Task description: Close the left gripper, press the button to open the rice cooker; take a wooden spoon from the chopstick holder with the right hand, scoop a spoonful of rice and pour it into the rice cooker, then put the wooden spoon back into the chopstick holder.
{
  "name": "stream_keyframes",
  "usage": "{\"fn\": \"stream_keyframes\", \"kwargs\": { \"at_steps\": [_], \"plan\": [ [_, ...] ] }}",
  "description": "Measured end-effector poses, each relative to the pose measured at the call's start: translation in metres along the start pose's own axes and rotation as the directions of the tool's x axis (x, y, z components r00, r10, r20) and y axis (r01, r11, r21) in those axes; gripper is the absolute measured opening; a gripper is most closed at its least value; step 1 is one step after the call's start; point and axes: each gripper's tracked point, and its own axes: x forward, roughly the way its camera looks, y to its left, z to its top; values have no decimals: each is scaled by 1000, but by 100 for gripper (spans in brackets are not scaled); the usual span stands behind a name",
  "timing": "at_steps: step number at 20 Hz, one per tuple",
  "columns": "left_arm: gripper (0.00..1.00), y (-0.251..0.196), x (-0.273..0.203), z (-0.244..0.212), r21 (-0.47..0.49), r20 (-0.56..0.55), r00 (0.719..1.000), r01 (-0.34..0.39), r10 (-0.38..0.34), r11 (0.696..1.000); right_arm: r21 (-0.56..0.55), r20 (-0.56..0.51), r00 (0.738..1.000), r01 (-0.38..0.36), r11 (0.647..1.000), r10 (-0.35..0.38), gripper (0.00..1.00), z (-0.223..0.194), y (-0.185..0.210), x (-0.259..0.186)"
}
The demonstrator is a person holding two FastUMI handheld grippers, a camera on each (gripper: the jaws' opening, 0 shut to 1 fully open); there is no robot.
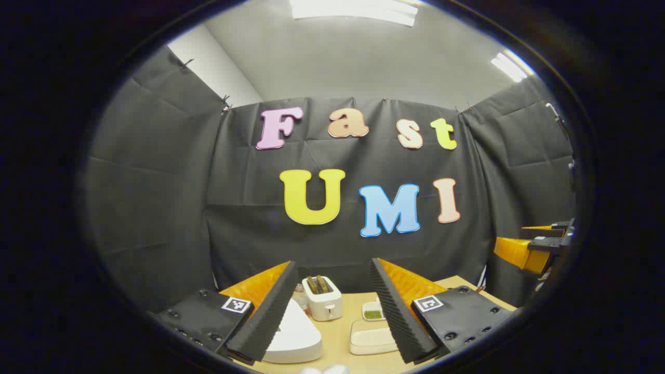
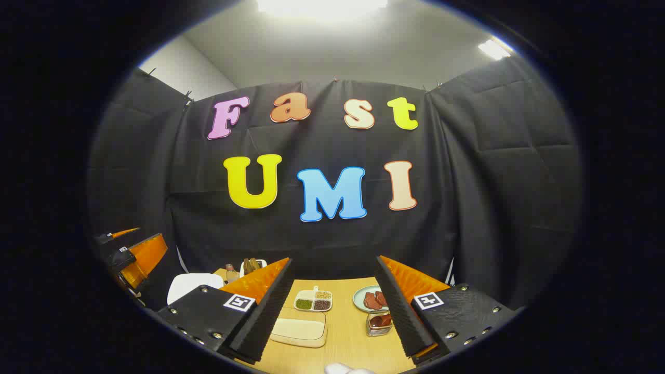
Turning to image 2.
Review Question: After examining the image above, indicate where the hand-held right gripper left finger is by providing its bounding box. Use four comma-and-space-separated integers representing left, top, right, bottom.
156, 257, 296, 365

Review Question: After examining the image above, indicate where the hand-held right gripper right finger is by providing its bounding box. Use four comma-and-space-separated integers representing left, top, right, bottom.
375, 255, 520, 365

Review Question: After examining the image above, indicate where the clear wire chopstick holder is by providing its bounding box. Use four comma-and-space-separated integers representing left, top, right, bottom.
366, 310, 394, 337

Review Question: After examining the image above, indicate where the white rice cooker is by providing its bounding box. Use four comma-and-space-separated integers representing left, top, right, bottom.
166, 273, 225, 306

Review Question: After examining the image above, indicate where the clear plastic rice container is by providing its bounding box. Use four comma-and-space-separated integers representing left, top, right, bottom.
269, 306, 329, 349

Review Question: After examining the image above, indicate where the white divided dish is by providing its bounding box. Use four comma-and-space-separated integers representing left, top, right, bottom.
294, 286, 333, 312

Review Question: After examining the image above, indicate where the pale green plate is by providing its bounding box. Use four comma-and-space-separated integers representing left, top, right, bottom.
353, 285, 388, 313

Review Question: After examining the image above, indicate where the white toaster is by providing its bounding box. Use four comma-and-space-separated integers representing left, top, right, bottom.
239, 259, 268, 278

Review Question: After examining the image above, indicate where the black backdrop cloth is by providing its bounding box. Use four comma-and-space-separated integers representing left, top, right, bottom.
87, 55, 581, 312

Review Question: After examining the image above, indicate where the ceiling light panel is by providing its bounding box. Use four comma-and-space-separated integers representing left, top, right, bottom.
257, 0, 388, 21
478, 39, 512, 60

